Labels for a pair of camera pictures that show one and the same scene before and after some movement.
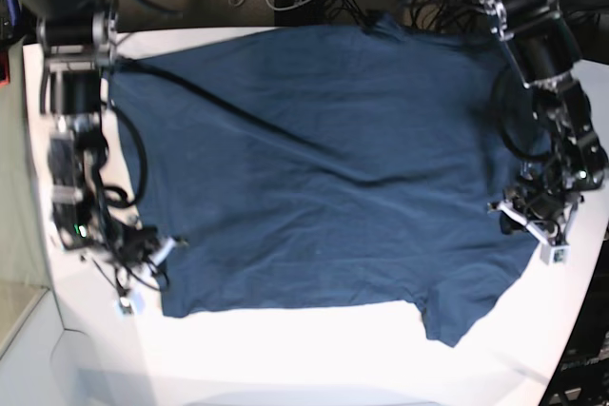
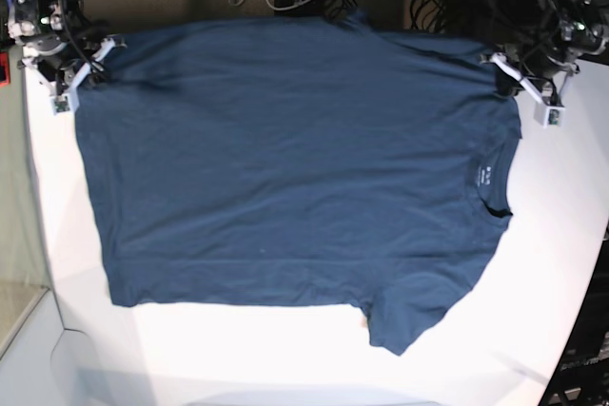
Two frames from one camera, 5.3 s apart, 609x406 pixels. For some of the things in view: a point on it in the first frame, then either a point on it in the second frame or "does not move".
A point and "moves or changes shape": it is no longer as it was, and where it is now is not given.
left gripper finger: [167, 247] -> [108, 45]
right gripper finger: [572, 215] -> [571, 70]
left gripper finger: [112, 275] -> [46, 81]
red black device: [5, 74] does not move
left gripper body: [84, 210] -> [48, 17]
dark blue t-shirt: [307, 164] moves or changes shape
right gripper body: [568, 161] -> [577, 15]
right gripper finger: [539, 233] -> [501, 60]
